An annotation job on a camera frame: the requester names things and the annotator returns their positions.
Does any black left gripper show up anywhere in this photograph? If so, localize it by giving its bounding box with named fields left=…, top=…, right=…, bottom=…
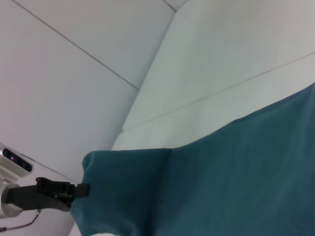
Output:
left=5, top=177, right=90, bottom=212

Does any teal t-shirt with beige print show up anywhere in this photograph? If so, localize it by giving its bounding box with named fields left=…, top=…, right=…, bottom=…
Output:
left=71, top=83, right=315, bottom=236

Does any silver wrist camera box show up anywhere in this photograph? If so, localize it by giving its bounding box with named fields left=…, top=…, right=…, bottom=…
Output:
left=0, top=147, right=33, bottom=184

